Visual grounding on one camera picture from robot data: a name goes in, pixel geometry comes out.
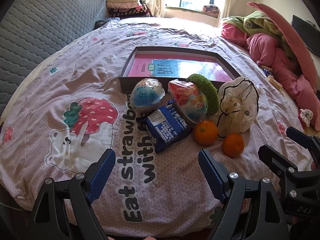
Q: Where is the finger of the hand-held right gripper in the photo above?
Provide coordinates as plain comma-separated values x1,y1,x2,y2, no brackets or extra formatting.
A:
258,144,300,182
286,127,320,162

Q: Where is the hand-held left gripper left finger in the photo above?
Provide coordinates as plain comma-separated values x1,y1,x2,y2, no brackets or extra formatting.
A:
26,148,117,240

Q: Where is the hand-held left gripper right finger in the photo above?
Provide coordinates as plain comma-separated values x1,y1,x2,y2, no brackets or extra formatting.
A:
198,149,290,240

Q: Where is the orange mandarin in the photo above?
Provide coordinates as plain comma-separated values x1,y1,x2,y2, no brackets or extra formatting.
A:
222,133,245,158
194,120,219,146

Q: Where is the white frilly hair accessory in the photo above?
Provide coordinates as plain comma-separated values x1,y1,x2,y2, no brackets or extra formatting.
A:
217,77,259,139

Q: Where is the blue cookie packet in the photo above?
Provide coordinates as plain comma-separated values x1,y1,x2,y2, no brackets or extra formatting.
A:
145,100,192,153

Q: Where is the green knitted ring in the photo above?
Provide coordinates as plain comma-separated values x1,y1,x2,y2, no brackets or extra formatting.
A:
186,74,220,117

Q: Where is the red toy egg capsule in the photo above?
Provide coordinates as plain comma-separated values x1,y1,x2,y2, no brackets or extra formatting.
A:
168,79,209,127

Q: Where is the blue toy egg capsule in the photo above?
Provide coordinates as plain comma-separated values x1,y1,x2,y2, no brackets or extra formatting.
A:
130,78,166,113

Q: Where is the brown shallow cardboard box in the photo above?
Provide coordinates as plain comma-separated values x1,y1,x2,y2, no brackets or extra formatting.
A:
119,46,242,94

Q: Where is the floral white cloth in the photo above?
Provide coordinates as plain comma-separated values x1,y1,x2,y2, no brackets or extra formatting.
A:
299,108,314,128

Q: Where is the long yellow snack packet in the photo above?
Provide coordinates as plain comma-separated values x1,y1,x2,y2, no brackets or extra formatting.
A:
266,75,284,92

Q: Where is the pink quilt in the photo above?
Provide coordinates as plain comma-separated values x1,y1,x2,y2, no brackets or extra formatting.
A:
220,22,320,145

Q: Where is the strawberry bear printed bedsheet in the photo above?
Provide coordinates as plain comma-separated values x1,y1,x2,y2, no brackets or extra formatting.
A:
0,17,308,240

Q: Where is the large pink cushion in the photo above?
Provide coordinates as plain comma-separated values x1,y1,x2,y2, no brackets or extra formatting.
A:
247,2,320,90

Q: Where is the black television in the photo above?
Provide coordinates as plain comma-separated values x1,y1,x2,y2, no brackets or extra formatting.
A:
291,15,320,58

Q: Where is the green fleece blanket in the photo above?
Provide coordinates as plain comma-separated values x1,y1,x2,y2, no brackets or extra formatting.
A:
222,10,298,58

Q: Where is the pink and blue book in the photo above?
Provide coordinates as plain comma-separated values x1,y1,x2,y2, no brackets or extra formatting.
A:
129,54,237,82

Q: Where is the patterned blanket on windowsill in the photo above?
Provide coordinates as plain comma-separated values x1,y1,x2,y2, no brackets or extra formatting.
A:
202,5,220,17

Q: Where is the dark patterned cloth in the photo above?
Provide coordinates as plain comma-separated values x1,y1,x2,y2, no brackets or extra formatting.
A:
95,19,120,30

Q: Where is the grey quilted headboard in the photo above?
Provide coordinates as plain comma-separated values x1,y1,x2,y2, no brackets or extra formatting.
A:
0,0,108,117

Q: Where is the stack of folded blankets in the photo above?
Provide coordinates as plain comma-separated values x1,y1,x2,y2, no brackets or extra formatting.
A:
106,0,150,19

